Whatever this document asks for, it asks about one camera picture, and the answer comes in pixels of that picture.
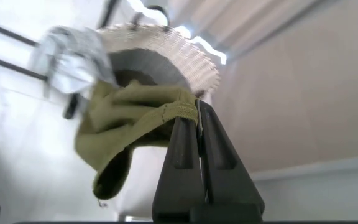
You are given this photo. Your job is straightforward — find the pale grey shorts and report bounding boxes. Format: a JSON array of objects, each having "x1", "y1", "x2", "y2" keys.
[{"x1": 29, "y1": 25, "x2": 119, "y2": 97}]

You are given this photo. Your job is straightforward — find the white laundry basket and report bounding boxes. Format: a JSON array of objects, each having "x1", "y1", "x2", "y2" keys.
[{"x1": 96, "y1": 4, "x2": 222, "y2": 97}]

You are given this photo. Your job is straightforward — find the black clothes rack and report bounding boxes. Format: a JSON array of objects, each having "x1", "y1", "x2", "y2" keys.
[{"x1": 0, "y1": 0, "x2": 119, "y2": 121}]

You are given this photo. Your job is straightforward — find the white curtain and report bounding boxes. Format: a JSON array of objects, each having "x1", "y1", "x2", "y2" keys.
[{"x1": 141, "y1": 0, "x2": 319, "y2": 54}]

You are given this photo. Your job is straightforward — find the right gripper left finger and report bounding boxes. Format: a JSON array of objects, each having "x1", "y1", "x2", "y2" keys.
[{"x1": 152, "y1": 117, "x2": 206, "y2": 222}]

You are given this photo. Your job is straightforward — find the green long-sleeved shirt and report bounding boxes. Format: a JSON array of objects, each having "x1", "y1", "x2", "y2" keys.
[{"x1": 74, "y1": 79, "x2": 199, "y2": 200}]

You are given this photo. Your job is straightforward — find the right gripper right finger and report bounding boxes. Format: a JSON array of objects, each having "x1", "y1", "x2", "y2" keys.
[{"x1": 196, "y1": 100, "x2": 265, "y2": 222}]

